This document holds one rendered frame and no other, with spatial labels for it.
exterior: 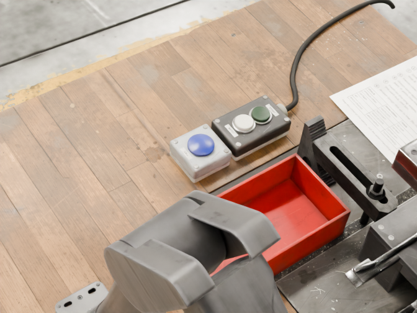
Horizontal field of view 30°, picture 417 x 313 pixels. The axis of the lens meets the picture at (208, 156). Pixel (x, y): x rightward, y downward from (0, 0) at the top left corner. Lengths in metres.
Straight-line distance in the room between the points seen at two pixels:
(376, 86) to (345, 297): 0.40
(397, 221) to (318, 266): 0.13
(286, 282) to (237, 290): 0.51
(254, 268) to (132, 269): 0.09
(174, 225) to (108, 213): 0.50
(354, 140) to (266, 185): 0.18
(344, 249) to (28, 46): 1.73
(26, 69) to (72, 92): 1.31
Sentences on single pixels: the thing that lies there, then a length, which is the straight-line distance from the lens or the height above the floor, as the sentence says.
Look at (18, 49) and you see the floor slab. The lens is 2.63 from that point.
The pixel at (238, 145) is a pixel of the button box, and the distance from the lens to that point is 1.15.
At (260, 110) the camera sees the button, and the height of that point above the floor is 0.94.
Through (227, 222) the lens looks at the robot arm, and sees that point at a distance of 0.58.
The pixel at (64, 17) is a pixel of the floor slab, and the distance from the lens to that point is 2.73.
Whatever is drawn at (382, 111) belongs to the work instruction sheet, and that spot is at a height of 0.90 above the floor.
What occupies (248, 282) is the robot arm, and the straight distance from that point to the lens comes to 0.57.
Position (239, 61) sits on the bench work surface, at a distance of 1.31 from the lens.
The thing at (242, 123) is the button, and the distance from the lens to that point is 1.17.
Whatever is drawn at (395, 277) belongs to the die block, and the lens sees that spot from 1.06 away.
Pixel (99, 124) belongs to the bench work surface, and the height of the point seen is 0.90.
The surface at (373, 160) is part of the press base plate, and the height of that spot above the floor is 0.90.
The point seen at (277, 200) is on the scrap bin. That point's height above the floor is 0.91.
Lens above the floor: 1.82
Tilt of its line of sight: 52 degrees down
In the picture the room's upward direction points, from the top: 6 degrees clockwise
